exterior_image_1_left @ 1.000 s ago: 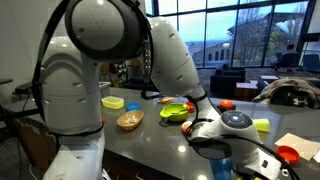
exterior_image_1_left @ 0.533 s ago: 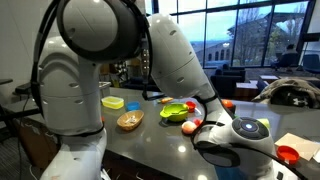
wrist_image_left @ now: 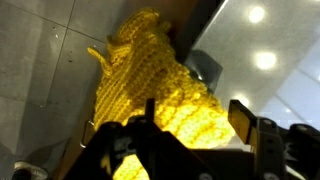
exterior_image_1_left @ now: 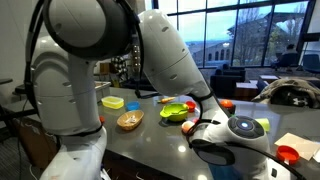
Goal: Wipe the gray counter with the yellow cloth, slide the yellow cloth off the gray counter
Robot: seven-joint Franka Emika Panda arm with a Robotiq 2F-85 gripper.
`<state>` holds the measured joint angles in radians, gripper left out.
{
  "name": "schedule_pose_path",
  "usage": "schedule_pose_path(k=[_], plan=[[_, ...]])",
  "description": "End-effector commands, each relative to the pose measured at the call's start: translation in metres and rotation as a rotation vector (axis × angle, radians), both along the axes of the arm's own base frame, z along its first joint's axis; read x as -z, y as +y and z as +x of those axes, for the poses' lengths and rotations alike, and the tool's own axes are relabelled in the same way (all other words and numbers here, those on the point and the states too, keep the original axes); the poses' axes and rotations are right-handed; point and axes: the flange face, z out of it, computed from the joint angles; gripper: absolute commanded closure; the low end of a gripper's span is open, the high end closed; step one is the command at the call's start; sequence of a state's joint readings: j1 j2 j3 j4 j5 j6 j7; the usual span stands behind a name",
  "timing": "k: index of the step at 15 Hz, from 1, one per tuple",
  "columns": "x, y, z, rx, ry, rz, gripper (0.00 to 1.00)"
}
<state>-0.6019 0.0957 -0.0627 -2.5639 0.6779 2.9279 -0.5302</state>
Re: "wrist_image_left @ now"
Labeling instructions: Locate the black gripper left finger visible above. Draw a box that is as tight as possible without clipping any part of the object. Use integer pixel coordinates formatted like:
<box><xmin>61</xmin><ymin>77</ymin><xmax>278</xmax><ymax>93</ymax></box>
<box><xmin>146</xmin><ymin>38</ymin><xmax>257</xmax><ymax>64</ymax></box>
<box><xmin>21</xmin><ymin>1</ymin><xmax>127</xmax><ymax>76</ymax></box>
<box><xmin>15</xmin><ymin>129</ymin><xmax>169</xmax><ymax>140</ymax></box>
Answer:
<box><xmin>63</xmin><ymin>98</ymin><xmax>208</xmax><ymax>180</ymax></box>

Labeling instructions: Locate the silver drawer handle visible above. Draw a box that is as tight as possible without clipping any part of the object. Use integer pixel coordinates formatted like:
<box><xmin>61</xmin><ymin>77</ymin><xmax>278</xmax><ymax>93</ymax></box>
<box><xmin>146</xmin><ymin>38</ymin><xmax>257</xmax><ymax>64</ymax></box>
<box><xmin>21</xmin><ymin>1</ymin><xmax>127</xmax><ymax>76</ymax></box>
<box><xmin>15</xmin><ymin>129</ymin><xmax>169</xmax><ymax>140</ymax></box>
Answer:
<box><xmin>79</xmin><ymin>119</ymin><xmax>96</xmax><ymax>150</ymax></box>

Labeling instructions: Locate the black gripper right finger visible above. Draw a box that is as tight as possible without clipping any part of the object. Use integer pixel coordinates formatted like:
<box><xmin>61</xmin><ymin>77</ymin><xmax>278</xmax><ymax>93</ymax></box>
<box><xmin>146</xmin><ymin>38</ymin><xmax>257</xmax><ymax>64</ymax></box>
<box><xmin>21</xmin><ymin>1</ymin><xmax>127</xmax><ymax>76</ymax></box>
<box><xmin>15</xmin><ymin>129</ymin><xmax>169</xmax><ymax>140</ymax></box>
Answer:
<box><xmin>227</xmin><ymin>98</ymin><xmax>320</xmax><ymax>180</ymax></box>

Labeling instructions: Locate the yellow knitted cloth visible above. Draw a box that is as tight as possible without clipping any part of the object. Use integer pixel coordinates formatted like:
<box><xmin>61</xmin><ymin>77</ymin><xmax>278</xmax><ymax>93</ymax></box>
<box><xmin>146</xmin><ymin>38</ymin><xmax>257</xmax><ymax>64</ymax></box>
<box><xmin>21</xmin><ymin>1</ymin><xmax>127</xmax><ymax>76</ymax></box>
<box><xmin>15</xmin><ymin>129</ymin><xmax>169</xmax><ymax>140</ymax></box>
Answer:
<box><xmin>87</xmin><ymin>7</ymin><xmax>236</xmax><ymax>180</ymax></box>

